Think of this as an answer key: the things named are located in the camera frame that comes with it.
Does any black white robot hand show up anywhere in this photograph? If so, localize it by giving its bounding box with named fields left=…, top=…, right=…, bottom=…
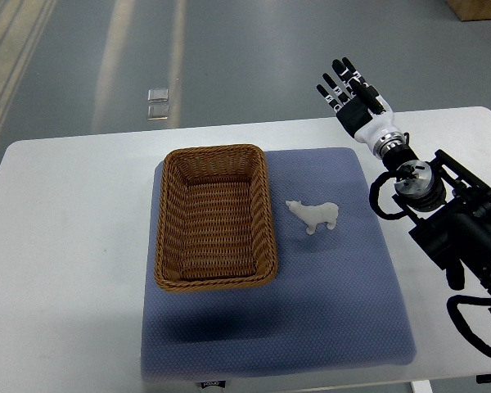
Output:
left=316, top=57, right=405, bottom=158

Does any white bear figurine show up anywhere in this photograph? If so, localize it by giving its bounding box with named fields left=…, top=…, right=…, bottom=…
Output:
left=286, top=201, right=340, bottom=235

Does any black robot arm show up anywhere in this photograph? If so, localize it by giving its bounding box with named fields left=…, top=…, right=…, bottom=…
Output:
left=369, top=132, right=491, bottom=358

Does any brown wicker basket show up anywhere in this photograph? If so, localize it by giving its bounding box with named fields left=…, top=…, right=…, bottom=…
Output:
left=154, top=144, right=278, bottom=292

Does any brown cardboard box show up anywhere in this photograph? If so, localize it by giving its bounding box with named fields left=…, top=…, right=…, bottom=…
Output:
left=446, top=0, right=491, bottom=21

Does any blue padded mat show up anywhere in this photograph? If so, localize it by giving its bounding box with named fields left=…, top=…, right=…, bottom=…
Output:
left=141, top=147, right=417, bottom=383

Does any lower metal floor plate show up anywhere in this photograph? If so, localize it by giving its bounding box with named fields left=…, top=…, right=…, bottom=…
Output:
left=147, top=102, right=169, bottom=120

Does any metal floor plate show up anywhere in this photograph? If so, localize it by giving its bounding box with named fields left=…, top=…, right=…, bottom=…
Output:
left=147, top=102, right=169, bottom=120
left=147, top=88, right=169, bottom=102

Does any upper metal floor plate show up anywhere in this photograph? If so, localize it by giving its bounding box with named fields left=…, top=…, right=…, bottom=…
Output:
left=147, top=88, right=169, bottom=102

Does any white table leg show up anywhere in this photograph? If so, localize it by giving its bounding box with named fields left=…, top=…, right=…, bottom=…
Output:
left=411, top=380, right=434, bottom=393

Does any black table label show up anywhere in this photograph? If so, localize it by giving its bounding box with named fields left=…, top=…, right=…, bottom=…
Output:
left=200, top=381, right=226, bottom=389

